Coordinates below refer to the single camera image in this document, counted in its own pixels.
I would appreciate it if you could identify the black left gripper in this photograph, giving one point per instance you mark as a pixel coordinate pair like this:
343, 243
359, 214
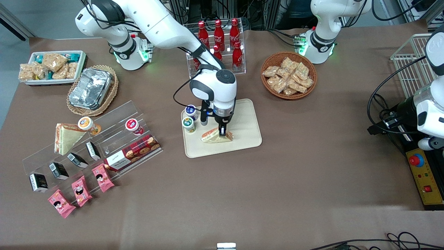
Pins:
403, 110

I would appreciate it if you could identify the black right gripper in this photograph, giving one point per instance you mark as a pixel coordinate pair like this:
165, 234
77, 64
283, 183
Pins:
222, 121

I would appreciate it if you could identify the triangular sandwich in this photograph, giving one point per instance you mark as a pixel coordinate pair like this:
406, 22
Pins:
67, 139
212, 136

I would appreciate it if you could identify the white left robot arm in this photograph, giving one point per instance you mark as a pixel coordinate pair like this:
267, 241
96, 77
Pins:
324, 21

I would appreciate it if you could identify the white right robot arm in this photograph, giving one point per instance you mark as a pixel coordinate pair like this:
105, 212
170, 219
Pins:
166, 27

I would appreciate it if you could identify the beige plastic tray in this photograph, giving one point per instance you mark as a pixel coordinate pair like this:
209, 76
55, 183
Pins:
242, 132

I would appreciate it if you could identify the white rectangular snack tray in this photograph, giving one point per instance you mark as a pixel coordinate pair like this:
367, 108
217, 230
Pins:
82, 64

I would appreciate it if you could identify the green cap yogurt bottle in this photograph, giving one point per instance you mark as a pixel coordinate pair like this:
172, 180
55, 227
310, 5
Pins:
189, 124

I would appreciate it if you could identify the blue cap yogurt bottle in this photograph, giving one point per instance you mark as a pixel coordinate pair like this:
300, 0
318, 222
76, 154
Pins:
190, 111

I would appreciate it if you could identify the red emergency stop button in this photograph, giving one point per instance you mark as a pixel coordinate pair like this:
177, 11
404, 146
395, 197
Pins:
415, 160

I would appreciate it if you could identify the yellow black control box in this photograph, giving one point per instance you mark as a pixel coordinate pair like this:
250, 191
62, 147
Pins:
428, 180

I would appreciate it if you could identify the red cola bottle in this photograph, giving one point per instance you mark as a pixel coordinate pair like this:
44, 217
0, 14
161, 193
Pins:
237, 57
217, 52
219, 32
235, 31
203, 33
196, 64

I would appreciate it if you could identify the clear wrapped cracker pack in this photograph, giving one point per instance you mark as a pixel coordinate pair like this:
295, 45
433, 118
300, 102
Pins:
302, 70
26, 72
71, 70
270, 71
307, 82
297, 86
283, 73
54, 61
289, 91
39, 71
277, 84
60, 74
288, 63

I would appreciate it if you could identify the clear acrylic bottle rack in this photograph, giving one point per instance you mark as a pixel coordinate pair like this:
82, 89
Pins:
227, 52

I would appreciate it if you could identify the red plaid cookie box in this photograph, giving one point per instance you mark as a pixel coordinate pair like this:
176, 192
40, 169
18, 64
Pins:
135, 151

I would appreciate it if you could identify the round brown wicker basket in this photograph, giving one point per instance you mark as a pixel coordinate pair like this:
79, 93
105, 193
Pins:
274, 57

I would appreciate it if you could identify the red cap yogurt bottle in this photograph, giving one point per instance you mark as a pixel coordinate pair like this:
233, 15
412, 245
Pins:
132, 125

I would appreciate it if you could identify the clear acrylic tiered shelf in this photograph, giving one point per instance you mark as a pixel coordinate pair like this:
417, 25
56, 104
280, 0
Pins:
114, 118

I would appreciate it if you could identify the oval wicker basket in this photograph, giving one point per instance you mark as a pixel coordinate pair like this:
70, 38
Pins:
113, 86

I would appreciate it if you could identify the pink snack packet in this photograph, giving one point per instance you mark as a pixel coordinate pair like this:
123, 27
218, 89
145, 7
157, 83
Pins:
81, 191
102, 177
61, 204

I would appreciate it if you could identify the small black carton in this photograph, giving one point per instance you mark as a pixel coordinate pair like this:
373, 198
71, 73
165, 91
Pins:
58, 171
77, 160
93, 150
38, 182

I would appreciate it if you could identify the orange cap yogurt bottle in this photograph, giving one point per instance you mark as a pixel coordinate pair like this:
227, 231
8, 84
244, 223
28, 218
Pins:
85, 124

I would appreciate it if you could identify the silver foil container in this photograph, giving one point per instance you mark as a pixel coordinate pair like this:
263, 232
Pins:
91, 88

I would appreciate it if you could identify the teal snack packet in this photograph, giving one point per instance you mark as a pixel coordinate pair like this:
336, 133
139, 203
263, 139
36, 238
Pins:
38, 58
73, 56

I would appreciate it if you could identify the dark metal bar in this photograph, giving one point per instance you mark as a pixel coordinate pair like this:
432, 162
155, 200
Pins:
12, 25

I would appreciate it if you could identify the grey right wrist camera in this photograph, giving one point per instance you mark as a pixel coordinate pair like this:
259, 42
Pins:
204, 119

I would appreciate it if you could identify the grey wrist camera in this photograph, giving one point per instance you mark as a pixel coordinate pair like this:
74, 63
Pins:
204, 119
430, 143

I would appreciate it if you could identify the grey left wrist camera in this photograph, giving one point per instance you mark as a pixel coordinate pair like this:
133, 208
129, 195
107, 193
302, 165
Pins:
430, 143

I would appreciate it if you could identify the grey aluminium frame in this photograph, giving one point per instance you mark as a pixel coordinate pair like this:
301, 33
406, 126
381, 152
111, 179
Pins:
435, 12

